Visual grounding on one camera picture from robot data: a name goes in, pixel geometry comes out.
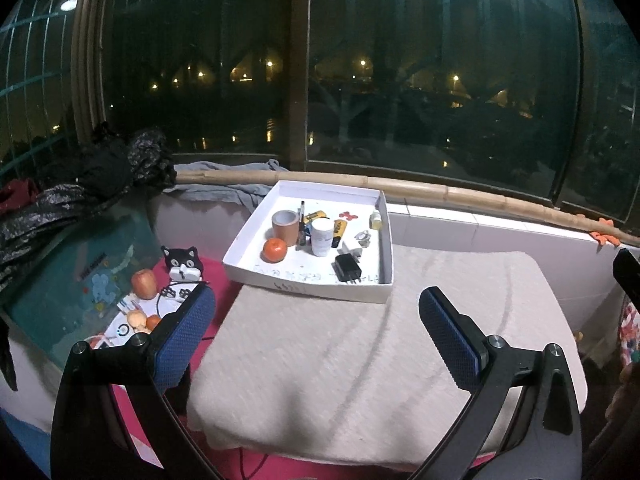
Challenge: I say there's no clear cartoon acrylic charm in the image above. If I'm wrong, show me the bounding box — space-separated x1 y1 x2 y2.
355 230 372 248

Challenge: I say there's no small glue bottle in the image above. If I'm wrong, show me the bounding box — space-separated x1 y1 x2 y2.
369 210 384 231

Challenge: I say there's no metal pen tool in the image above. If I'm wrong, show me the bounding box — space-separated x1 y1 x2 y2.
297 200 307 247

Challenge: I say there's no large yellow lighter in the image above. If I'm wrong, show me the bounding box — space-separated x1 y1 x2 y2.
304 210 328 223

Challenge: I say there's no white plug adapter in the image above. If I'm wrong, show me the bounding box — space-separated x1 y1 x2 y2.
338 238 363 260

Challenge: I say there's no person right hand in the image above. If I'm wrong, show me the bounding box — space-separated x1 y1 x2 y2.
586 363 639 465

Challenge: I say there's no orange plastic clip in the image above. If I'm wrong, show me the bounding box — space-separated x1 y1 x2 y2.
574 212 624 248

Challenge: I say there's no white product box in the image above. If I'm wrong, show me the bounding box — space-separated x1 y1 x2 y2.
85 294 186 349

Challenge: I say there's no red apple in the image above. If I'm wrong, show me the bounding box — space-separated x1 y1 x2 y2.
130 269 158 300

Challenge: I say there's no black cat figurine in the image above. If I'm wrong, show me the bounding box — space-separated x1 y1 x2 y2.
160 246 204 283

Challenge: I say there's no orange tangerine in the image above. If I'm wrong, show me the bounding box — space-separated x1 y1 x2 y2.
262 237 288 263

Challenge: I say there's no black USB charger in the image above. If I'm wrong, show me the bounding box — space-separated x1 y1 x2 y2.
333 254 361 283

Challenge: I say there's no brown tape roll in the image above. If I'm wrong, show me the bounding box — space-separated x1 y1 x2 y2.
271 210 299 247

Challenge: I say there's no grey cloth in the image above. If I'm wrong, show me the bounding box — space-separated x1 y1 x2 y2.
163 158 286 212

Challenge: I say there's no white shallow tray box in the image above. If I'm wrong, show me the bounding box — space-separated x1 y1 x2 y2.
222 181 394 304

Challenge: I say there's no bamboo pole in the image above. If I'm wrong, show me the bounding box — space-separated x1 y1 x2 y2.
176 171 639 247

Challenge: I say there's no white cylinder container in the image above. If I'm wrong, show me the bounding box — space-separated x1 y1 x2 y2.
310 218 334 257

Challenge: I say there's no black plastic bag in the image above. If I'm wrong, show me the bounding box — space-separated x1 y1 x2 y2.
1 129 176 289

